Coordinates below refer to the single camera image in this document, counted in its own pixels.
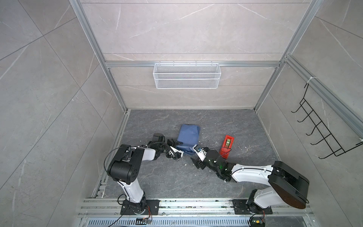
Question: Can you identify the aluminium mounting rail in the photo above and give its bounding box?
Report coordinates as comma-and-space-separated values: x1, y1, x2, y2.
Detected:
76, 198, 319, 227

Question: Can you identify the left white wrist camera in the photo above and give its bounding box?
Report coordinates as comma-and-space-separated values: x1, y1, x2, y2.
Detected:
169, 151, 184, 160

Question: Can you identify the white wire mesh basket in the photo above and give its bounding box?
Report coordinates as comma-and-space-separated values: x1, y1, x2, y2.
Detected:
153, 63, 221, 89

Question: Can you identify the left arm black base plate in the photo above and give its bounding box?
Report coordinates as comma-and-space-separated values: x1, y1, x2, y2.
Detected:
120, 200, 160, 216

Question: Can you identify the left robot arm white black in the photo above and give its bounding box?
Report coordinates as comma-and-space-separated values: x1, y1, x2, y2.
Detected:
106, 133, 184, 210

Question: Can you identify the red tape dispenser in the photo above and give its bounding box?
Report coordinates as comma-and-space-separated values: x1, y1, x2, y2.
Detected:
219, 135, 234, 159

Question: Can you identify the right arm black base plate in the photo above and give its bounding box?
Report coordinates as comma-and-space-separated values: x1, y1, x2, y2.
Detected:
232, 199, 273, 215

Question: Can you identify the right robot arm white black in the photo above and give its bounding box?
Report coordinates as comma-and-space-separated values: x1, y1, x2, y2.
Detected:
192, 145, 310, 213

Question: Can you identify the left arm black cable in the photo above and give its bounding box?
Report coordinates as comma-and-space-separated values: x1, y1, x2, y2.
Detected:
147, 141, 179, 159

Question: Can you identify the black wire hook rack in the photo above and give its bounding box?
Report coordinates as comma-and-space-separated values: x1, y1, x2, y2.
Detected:
291, 83, 363, 159

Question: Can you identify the light blue wrapping paper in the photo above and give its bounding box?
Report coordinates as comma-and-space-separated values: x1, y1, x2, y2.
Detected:
176, 124, 200, 155

